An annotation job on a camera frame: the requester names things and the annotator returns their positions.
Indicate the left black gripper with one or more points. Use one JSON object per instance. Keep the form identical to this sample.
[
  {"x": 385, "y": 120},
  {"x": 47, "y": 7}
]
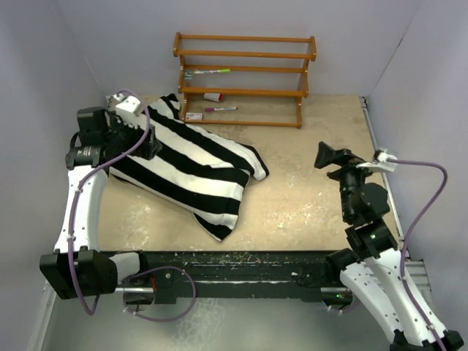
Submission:
[{"x": 146, "y": 150}]

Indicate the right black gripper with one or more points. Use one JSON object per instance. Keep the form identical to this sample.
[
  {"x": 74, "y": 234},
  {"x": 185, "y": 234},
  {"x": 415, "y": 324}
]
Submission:
[{"x": 326, "y": 155}]

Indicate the black white striped pillowcase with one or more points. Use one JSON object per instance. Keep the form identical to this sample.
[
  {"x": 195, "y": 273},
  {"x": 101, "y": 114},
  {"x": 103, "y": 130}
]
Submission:
[{"x": 196, "y": 169}]

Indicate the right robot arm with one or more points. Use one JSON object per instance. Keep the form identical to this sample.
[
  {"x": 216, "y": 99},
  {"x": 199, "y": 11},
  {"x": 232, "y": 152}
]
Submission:
[{"x": 373, "y": 268}]

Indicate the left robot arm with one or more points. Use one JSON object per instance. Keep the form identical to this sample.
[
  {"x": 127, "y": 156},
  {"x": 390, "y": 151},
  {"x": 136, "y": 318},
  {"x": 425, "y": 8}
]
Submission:
[{"x": 76, "y": 268}]

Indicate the small white card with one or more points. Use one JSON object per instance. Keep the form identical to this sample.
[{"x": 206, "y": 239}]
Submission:
[{"x": 193, "y": 116}]

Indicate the small grey green object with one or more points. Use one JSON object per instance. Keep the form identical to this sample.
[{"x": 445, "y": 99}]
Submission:
[{"x": 188, "y": 75}]

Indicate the red white small box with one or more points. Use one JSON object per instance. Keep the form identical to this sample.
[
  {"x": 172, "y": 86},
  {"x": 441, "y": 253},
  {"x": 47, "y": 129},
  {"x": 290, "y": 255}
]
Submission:
[{"x": 214, "y": 97}]

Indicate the pink capped marker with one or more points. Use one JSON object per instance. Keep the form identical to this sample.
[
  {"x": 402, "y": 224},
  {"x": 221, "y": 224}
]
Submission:
[{"x": 214, "y": 109}]

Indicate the wooden shoe rack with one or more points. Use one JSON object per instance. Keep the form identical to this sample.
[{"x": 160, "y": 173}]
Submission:
[{"x": 273, "y": 67}]

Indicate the green capped marker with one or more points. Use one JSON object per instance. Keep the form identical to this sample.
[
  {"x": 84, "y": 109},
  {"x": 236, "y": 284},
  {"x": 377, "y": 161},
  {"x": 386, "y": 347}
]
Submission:
[{"x": 210, "y": 71}]

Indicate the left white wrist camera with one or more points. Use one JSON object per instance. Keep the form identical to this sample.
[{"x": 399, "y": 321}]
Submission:
[{"x": 128, "y": 105}]

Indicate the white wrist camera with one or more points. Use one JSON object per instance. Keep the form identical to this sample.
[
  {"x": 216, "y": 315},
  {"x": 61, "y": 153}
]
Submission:
[
  {"x": 128, "y": 105},
  {"x": 382, "y": 162}
]

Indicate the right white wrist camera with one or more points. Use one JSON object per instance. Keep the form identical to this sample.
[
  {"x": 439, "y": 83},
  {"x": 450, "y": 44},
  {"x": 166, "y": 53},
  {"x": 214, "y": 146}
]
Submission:
[{"x": 382, "y": 162}]

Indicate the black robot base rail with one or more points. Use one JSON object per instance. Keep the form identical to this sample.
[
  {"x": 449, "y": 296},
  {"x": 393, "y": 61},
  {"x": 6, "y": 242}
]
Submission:
[{"x": 302, "y": 275}]

